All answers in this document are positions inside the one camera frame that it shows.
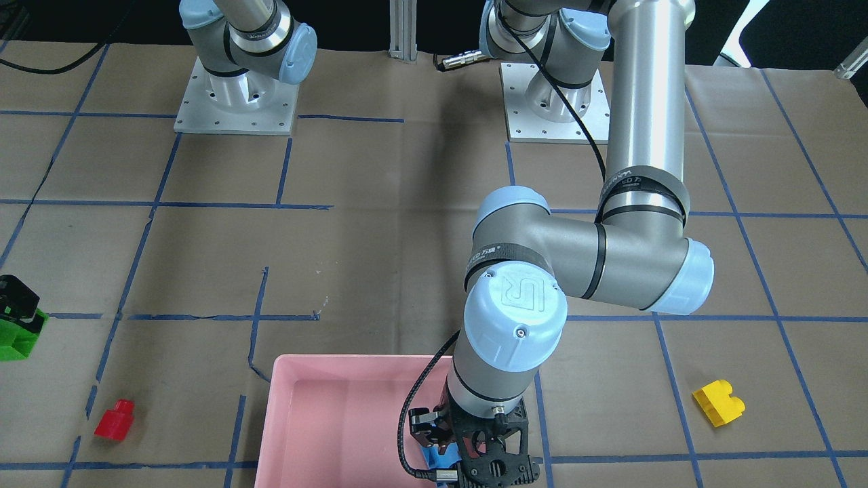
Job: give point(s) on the aluminium frame post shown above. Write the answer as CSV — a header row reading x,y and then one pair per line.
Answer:
x,y
402,27

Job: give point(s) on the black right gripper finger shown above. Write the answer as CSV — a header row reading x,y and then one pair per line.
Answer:
x,y
18,301

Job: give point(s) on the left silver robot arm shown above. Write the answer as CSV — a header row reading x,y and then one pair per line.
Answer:
x,y
525,262

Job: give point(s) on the blue toy block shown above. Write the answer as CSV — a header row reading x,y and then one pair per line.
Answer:
x,y
436,460

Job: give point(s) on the yellow toy block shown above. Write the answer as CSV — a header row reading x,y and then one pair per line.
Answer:
x,y
718,404

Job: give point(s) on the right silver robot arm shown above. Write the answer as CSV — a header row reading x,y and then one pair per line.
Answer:
x,y
253,55

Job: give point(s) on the green toy block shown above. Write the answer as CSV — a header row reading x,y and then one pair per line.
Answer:
x,y
19,335

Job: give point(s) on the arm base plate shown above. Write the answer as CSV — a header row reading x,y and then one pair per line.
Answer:
x,y
250,104
535,114

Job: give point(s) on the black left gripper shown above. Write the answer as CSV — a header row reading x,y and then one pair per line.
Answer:
x,y
426,428

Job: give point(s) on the red toy block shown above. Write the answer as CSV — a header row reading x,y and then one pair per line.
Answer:
x,y
116,422

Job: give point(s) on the pink plastic box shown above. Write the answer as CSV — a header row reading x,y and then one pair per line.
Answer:
x,y
332,419

